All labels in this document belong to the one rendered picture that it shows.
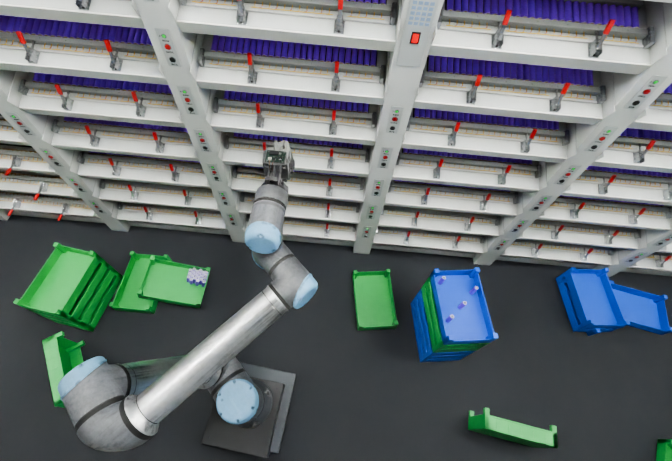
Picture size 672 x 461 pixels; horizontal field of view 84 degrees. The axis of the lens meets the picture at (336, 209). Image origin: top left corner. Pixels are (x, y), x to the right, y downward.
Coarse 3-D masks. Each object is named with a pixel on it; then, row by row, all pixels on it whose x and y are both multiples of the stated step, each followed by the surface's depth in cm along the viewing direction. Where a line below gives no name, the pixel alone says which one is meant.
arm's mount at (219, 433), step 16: (272, 384) 166; (272, 400) 163; (272, 416) 160; (208, 432) 158; (224, 432) 158; (240, 432) 158; (256, 432) 158; (272, 432) 158; (224, 448) 155; (240, 448) 155; (256, 448) 155
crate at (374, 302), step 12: (360, 276) 209; (372, 276) 210; (384, 276) 210; (360, 288) 206; (372, 288) 206; (384, 288) 206; (360, 300) 202; (372, 300) 202; (384, 300) 203; (360, 312) 199; (372, 312) 199; (384, 312) 199; (360, 324) 188; (372, 324) 196; (384, 324) 196; (396, 324) 189
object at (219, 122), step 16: (208, 112) 133; (256, 112) 138; (272, 112) 138; (224, 128) 138; (240, 128) 137; (256, 128) 137; (272, 128) 137; (288, 128) 137; (304, 128) 137; (320, 128) 137; (352, 128) 137; (368, 128) 137; (368, 144) 140
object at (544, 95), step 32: (448, 64) 121; (480, 64) 121; (512, 64) 121; (416, 96) 117; (448, 96) 120; (480, 96) 120; (512, 96) 121; (544, 96) 120; (576, 96) 121; (608, 96) 118
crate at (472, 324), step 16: (432, 272) 165; (448, 272) 166; (464, 272) 167; (432, 288) 166; (448, 288) 166; (464, 288) 166; (480, 288) 162; (448, 304) 162; (480, 304) 163; (464, 320) 159; (480, 320) 159; (448, 336) 148; (464, 336) 155; (480, 336) 156; (496, 336) 148
